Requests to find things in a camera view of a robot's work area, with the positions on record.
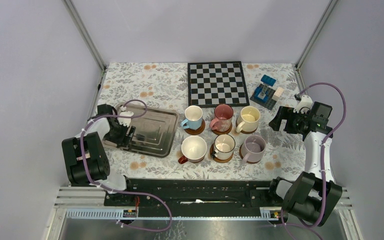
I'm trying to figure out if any white black-rimmed enamel mug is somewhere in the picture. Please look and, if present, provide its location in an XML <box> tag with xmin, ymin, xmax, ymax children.
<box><xmin>213</xmin><ymin>134</ymin><xmax>236</xmax><ymax>160</ymax></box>

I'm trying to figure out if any white red bowl cup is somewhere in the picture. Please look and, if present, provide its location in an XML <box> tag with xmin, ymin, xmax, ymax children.
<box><xmin>178</xmin><ymin>135</ymin><xmax>208</xmax><ymax>164</ymax></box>

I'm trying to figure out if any pink enamel mug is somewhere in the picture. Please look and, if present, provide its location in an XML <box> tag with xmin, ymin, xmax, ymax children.
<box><xmin>209</xmin><ymin>104</ymin><xmax>234</xmax><ymax>133</ymax></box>

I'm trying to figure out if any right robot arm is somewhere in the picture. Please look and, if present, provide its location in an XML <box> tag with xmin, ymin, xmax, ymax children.
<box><xmin>266</xmin><ymin>101</ymin><xmax>343</xmax><ymax>227</ymax></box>

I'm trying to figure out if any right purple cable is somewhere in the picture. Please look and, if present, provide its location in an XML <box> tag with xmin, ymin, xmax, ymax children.
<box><xmin>279</xmin><ymin>82</ymin><xmax>348</xmax><ymax>240</ymax></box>

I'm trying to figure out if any light blue mug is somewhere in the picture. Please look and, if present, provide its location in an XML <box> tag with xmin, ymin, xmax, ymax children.
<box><xmin>180</xmin><ymin>105</ymin><xmax>203</xmax><ymax>130</ymax></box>

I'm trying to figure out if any floral tablecloth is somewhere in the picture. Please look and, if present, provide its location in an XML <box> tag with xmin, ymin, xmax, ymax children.
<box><xmin>97</xmin><ymin>63</ymin><xmax>306</xmax><ymax>181</ymax></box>

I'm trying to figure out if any metal serving tray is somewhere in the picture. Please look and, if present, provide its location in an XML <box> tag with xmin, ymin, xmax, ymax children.
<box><xmin>102</xmin><ymin>107</ymin><xmax>180</xmax><ymax>158</ymax></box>

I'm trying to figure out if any lavender ceramic mug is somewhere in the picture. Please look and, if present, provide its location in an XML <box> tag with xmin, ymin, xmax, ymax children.
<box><xmin>242</xmin><ymin>135</ymin><xmax>266</xmax><ymax>162</ymax></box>

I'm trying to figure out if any black white chessboard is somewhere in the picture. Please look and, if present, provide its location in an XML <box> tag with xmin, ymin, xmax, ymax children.
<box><xmin>187</xmin><ymin>61</ymin><xmax>250</xmax><ymax>108</ymax></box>

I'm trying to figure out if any cream yellow mug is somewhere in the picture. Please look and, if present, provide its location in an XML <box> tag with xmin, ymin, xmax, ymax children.
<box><xmin>236</xmin><ymin>106</ymin><xmax>261</xmax><ymax>132</ymax></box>

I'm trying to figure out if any blue lego brick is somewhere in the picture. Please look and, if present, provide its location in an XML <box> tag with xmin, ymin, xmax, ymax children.
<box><xmin>260</xmin><ymin>74</ymin><xmax>277</xmax><ymax>87</ymax></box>

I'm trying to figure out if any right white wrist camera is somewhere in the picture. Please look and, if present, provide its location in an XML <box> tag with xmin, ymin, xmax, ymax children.
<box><xmin>293</xmin><ymin>94</ymin><xmax>313</xmax><ymax>114</ymax></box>

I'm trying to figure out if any white lego brick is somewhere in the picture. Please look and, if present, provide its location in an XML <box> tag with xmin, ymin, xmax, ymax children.
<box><xmin>272</xmin><ymin>87</ymin><xmax>284</xmax><ymax>101</ymax></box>

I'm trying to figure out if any brown wooden coaster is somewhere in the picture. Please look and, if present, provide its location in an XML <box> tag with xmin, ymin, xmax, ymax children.
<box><xmin>238</xmin><ymin>145</ymin><xmax>261</xmax><ymax>164</ymax></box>
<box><xmin>209</xmin><ymin>144</ymin><xmax>234</xmax><ymax>164</ymax></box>
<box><xmin>184</xmin><ymin>120</ymin><xmax>206</xmax><ymax>136</ymax></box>
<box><xmin>211</xmin><ymin>125</ymin><xmax>232</xmax><ymax>135</ymax></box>
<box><xmin>235</xmin><ymin>125</ymin><xmax>258</xmax><ymax>135</ymax></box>

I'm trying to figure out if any grey lego baseplate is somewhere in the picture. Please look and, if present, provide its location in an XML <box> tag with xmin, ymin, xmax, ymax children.
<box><xmin>250</xmin><ymin>83</ymin><xmax>277</xmax><ymax>111</ymax></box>

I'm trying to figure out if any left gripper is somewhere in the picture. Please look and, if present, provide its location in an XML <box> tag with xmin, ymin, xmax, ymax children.
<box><xmin>106</xmin><ymin>119</ymin><xmax>135</xmax><ymax>148</ymax></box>

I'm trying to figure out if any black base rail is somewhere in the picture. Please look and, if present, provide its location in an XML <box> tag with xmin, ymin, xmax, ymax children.
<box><xmin>104</xmin><ymin>178</ymin><xmax>283</xmax><ymax>218</ymax></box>

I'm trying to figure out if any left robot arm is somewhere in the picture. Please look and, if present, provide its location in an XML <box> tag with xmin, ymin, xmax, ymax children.
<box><xmin>61</xmin><ymin>104</ymin><xmax>137</xmax><ymax>206</ymax></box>

